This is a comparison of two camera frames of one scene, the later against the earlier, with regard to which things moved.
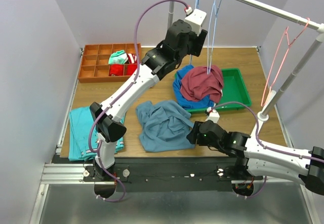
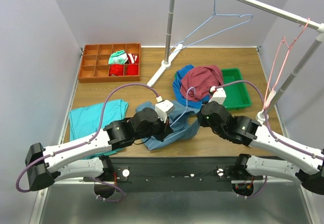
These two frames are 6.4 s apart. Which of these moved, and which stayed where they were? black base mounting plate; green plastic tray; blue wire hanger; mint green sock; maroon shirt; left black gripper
Moved: left black gripper; blue wire hanger
Stayed: black base mounting plate; green plastic tray; maroon shirt; mint green sock
